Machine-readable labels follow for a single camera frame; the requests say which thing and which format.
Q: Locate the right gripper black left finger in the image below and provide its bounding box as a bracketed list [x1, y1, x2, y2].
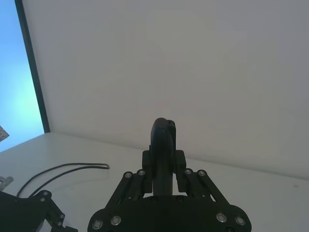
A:
[105, 117, 169, 211]

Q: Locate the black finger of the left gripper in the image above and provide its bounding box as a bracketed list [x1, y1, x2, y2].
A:
[31, 189, 78, 232]

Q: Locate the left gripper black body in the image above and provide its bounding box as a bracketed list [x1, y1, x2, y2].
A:
[0, 191, 49, 232]

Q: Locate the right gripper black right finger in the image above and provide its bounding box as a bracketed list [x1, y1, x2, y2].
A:
[166, 119, 229, 206]

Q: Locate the small silver metal plug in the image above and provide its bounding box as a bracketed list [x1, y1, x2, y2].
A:
[0, 176, 14, 190]

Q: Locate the white table cloth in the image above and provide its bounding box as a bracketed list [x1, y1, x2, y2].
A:
[0, 131, 309, 232]

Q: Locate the bright blue panel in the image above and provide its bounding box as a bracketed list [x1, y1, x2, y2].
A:
[0, 0, 46, 153]

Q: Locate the thin black cable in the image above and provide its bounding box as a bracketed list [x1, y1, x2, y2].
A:
[16, 163, 110, 197]

